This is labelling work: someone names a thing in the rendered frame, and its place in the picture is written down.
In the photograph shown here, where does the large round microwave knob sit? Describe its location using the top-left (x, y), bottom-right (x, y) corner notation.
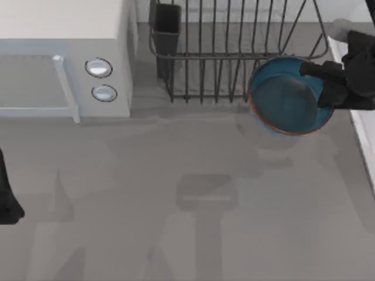
top-left (84, 57), bottom-right (114, 79)

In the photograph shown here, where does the pale microwave door handle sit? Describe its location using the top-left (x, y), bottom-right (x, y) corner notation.
top-left (52, 54), bottom-right (81, 124)

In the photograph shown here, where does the black wire dish rack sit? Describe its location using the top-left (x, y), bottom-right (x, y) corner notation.
top-left (148, 0), bottom-right (330, 104)

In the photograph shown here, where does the pale microwave oven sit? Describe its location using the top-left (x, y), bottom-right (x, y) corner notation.
top-left (0, 0), bottom-right (139, 124)

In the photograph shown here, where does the blue bowl with orange rim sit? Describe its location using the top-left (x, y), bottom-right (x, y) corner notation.
top-left (247, 55), bottom-right (335, 138)

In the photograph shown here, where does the black cutlery holder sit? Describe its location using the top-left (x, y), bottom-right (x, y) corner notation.
top-left (149, 0), bottom-right (183, 80)

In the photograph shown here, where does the pale grey rounded box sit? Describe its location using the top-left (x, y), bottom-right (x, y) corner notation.
top-left (332, 18), bottom-right (357, 44)

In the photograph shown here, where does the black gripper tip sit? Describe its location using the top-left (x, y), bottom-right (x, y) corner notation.
top-left (0, 148), bottom-right (26, 226)

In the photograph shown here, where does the glass microwave door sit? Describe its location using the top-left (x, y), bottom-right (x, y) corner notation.
top-left (0, 39), bottom-right (81, 124)

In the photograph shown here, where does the small round microwave knob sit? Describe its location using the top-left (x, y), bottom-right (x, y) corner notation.
top-left (91, 84), bottom-right (118, 103)

